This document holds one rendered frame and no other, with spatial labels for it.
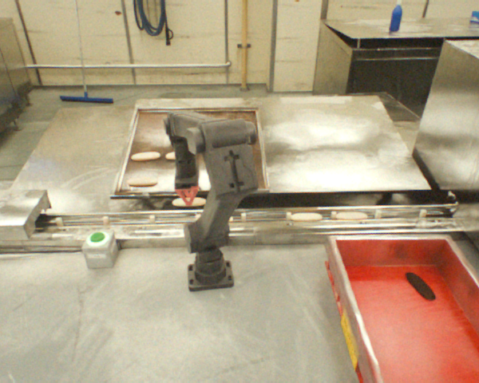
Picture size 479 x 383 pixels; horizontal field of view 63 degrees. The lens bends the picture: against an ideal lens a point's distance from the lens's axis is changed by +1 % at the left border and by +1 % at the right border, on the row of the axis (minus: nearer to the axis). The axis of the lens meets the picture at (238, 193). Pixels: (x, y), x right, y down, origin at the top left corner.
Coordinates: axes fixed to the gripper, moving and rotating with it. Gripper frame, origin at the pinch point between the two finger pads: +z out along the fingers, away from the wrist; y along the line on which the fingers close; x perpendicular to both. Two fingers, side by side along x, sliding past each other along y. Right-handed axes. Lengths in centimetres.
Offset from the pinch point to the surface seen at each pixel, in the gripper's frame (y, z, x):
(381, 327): 39, 11, 46
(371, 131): -42, -1, 68
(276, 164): -23.5, 2.4, 29.1
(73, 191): -23, 11, -43
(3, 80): -251, 43, -180
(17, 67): -311, 50, -195
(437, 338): 42, 11, 58
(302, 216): 0.4, 7.3, 34.4
